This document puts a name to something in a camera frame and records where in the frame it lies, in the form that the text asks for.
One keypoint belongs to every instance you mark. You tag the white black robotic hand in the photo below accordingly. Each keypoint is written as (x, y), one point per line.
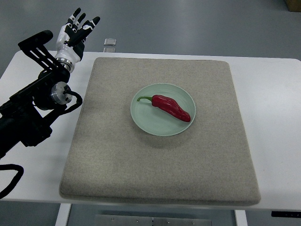
(70, 43)

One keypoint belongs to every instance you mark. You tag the black table control panel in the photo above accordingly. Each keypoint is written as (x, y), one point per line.
(286, 214)

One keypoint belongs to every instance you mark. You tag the clear floor outlet cover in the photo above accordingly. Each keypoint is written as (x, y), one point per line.
(110, 42)

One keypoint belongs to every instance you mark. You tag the red pepper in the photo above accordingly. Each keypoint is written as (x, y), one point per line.
(168, 105)

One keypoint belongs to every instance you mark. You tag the white table leg left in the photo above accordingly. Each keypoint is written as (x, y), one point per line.
(63, 214)

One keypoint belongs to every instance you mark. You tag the white table leg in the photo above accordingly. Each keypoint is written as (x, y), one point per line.
(240, 216)
(63, 214)

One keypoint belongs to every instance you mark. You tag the metal table base plate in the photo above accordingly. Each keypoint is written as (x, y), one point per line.
(118, 220)

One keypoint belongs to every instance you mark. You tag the beige felt mat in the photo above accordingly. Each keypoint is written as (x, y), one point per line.
(112, 159)

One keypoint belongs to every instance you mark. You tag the light green plate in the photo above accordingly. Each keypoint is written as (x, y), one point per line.
(155, 121)

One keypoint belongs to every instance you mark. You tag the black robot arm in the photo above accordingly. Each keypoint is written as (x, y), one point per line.
(29, 113)

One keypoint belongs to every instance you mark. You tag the white table leg right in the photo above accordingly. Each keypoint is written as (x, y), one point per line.
(240, 216)

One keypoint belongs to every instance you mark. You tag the cardboard box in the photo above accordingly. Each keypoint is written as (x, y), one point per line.
(293, 5)

